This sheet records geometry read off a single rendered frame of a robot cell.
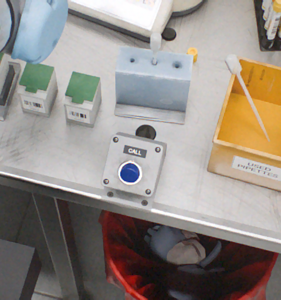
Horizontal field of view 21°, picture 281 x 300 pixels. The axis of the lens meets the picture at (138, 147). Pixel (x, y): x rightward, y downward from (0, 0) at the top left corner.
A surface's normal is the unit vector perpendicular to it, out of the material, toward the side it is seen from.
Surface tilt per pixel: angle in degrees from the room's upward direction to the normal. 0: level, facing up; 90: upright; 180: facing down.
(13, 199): 0
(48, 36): 91
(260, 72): 90
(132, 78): 90
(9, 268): 4
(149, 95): 90
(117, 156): 30
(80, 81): 0
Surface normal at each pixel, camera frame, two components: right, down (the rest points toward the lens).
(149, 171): -0.11, 0.07
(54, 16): 0.90, 0.40
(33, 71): 0.02, -0.42
